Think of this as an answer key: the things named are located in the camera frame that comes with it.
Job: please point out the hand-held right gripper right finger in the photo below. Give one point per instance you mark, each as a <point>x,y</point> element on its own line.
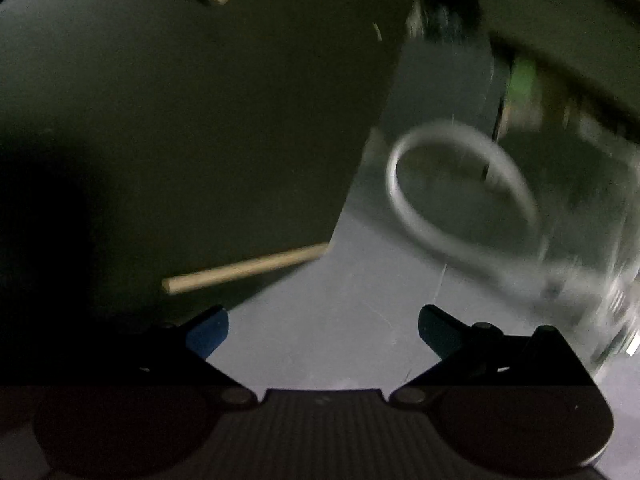
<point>440,332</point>

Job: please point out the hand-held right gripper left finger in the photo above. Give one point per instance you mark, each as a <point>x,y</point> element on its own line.
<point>207,332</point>

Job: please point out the grey cabinet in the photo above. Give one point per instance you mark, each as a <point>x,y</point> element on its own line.
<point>440,90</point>

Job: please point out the green box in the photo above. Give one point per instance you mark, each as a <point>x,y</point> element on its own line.
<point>522,77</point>

